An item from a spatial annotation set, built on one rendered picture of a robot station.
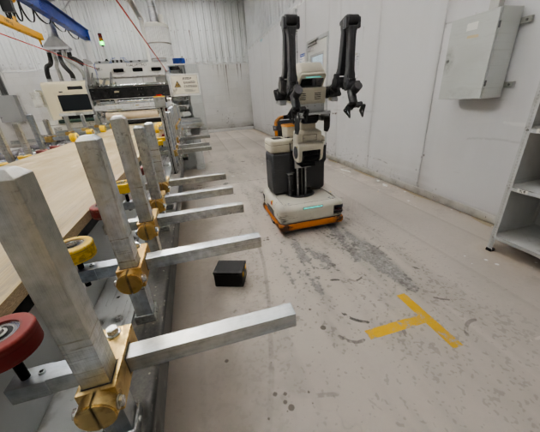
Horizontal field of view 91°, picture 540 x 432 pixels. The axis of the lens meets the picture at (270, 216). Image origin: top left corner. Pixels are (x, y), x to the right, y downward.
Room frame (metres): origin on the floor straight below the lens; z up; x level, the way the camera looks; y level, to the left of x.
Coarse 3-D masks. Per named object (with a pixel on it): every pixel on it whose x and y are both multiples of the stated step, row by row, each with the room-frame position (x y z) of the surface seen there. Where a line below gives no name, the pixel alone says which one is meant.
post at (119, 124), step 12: (120, 120) 0.72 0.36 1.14; (120, 132) 0.72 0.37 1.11; (120, 144) 0.72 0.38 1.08; (132, 144) 0.74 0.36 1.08; (120, 156) 0.72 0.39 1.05; (132, 156) 0.72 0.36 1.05; (132, 168) 0.72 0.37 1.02; (132, 180) 0.72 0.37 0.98; (132, 192) 0.72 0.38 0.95; (144, 192) 0.73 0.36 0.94; (144, 204) 0.72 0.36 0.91; (144, 216) 0.72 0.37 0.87; (156, 240) 0.73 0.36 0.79
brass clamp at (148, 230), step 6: (156, 210) 0.81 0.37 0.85; (156, 216) 0.77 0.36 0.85; (138, 222) 0.72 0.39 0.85; (144, 222) 0.72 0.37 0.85; (150, 222) 0.72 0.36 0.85; (156, 222) 0.75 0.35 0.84; (138, 228) 0.70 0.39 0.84; (144, 228) 0.69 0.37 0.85; (150, 228) 0.70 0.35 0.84; (156, 228) 0.71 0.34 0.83; (138, 234) 0.69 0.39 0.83; (144, 234) 0.69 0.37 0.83; (150, 234) 0.70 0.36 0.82; (156, 234) 0.72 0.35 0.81
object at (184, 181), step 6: (210, 174) 1.33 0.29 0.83; (216, 174) 1.32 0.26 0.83; (222, 174) 1.32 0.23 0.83; (174, 180) 1.26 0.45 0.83; (180, 180) 1.27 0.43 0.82; (186, 180) 1.27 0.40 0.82; (192, 180) 1.28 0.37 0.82; (198, 180) 1.29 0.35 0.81; (204, 180) 1.29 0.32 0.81; (210, 180) 1.30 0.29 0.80; (216, 180) 1.31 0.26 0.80
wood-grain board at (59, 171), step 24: (72, 144) 2.41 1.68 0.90; (48, 168) 1.40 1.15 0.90; (72, 168) 1.36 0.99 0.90; (120, 168) 1.28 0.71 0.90; (48, 192) 0.95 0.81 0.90; (72, 192) 0.92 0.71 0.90; (72, 216) 0.69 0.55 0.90; (0, 264) 0.45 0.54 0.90; (0, 288) 0.37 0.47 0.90; (24, 288) 0.39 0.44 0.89; (0, 312) 0.32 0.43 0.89
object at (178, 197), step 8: (184, 192) 1.06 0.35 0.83; (192, 192) 1.05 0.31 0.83; (200, 192) 1.05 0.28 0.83; (208, 192) 1.05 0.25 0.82; (216, 192) 1.06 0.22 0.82; (224, 192) 1.07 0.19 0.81; (232, 192) 1.08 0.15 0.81; (168, 200) 1.01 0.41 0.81; (176, 200) 1.02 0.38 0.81; (184, 200) 1.03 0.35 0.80; (128, 208) 0.97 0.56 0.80
